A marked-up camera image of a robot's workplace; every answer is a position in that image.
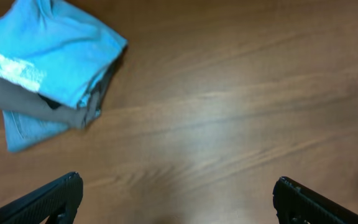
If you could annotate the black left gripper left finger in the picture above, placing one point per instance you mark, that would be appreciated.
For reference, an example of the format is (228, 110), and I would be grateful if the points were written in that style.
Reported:
(56, 202)

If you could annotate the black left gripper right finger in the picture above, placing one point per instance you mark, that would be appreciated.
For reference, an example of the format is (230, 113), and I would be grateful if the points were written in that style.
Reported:
(297, 204)

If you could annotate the light blue printed t-shirt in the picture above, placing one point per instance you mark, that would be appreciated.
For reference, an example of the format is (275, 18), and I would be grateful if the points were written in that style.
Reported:
(56, 50)

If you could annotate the folded blue jeans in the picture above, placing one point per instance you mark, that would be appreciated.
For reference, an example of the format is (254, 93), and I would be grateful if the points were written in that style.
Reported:
(24, 131)

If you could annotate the folded grey garment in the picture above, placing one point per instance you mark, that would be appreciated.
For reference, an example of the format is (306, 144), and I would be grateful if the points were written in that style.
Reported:
(17, 99)

